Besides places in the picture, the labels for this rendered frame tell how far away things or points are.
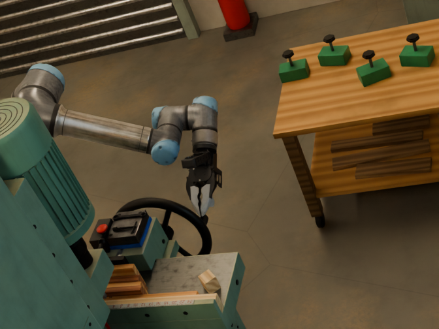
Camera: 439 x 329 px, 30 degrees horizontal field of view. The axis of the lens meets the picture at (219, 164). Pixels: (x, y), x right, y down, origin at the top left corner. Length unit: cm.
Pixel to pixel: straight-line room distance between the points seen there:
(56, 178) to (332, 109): 149
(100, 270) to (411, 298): 138
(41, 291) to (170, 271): 54
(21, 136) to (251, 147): 233
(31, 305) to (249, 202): 211
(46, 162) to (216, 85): 278
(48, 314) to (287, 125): 160
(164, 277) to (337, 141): 151
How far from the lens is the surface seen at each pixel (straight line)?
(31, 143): 169
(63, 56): 533
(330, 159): 336
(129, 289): 202
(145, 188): 395
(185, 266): 208
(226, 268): 202
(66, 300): 170
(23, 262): 158
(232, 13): 472
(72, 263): 180
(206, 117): 239
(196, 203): 233
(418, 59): 309
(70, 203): 179
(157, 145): 230
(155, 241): 214
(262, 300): 317
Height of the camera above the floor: 227
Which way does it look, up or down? 36 degrees down
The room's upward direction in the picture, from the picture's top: 24 degrees counter-clockwise
